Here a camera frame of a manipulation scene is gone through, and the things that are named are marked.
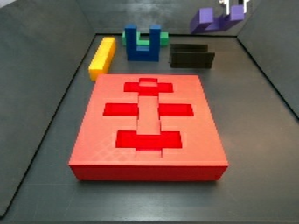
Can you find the yellow long bar block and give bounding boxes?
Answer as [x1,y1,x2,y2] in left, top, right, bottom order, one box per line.
[88,37,116,81]

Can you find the blue U-shaped block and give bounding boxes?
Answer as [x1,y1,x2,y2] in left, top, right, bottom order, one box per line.
[125,24,161,62]

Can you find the black angle fixture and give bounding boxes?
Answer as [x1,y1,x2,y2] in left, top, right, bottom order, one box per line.
[169,44,215,69]

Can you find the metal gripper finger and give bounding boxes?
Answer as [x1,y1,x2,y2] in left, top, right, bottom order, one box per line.
[237,0,249,14]
[219,0,229,14]

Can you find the purple U-shaped block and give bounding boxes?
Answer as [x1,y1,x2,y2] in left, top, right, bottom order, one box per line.
[189,4,245,34]

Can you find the green stepped block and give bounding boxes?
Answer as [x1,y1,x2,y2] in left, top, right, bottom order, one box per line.
[121,31,169,46]

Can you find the red board with slots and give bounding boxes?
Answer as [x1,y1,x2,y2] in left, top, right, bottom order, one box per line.
[69,74,228,181]

